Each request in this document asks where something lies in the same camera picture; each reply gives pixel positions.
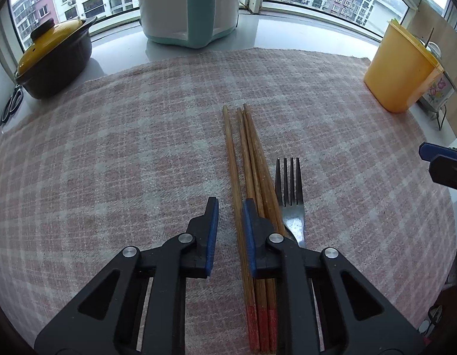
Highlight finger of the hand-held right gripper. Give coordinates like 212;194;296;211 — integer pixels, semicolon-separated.
428;154;457;193
418;142;457;162

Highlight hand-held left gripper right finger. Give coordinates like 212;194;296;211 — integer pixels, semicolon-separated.
242;199;425;355

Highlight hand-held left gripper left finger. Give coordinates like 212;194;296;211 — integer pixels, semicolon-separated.
34;197;219;355

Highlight metal fork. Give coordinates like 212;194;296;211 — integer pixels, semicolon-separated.
275;157;307;250

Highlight yellow plastic container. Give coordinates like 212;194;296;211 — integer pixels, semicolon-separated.
363;18;445;113

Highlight bundle of wooden chopsticks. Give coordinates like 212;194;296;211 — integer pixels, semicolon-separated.
243;104;288;354

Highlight white floral rice cooker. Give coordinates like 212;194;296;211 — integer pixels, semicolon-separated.
421;42;457;112

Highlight light wooden board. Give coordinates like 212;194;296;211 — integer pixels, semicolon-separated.
406;0;457;137

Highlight pink checked tablecloth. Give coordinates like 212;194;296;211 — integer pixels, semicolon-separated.
0;47;456;355

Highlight dark clay pot yellow lid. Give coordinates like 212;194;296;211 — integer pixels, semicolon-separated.
14;17;98;100

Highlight white teal electric pot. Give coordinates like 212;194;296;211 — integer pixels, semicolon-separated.
136;0;239;49

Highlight black scissors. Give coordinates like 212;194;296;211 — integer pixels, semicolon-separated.
0;85;25;124

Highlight black wire stand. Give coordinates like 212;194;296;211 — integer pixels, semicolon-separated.
433;105;449;131

